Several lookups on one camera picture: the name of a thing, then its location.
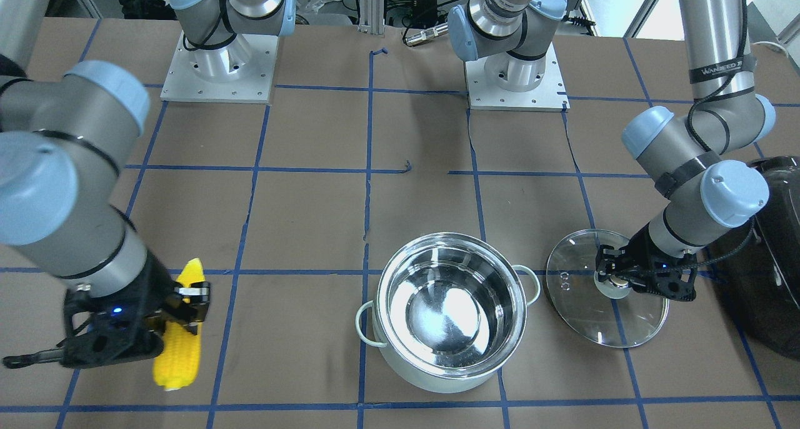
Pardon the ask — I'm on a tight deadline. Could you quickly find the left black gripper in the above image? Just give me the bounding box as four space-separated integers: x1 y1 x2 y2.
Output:
595 226 697 303

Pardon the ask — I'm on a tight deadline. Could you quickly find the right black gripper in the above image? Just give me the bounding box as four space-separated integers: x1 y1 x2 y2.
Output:
2 253 211 370

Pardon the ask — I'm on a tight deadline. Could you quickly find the glass pot lid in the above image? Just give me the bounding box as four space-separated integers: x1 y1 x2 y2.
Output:
545 229 669 348

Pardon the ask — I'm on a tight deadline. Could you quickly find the yellow corn cob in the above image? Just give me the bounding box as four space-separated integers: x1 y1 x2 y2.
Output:
154 258 205 392

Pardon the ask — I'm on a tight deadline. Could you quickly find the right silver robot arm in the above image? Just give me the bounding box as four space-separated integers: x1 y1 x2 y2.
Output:
2 0 211 369

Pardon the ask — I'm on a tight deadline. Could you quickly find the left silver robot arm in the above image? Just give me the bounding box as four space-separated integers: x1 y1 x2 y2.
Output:
447 0 776 301

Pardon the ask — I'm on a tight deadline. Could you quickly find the pale green electric pot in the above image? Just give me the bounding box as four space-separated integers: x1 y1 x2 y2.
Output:
354 232 543 394

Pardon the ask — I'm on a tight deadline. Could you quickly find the black rice cooker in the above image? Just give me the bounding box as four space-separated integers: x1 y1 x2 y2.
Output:
708 156 799 360

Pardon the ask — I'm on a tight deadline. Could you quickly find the aluminium frame post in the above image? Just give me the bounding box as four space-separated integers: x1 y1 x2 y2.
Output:
357 0 386 38

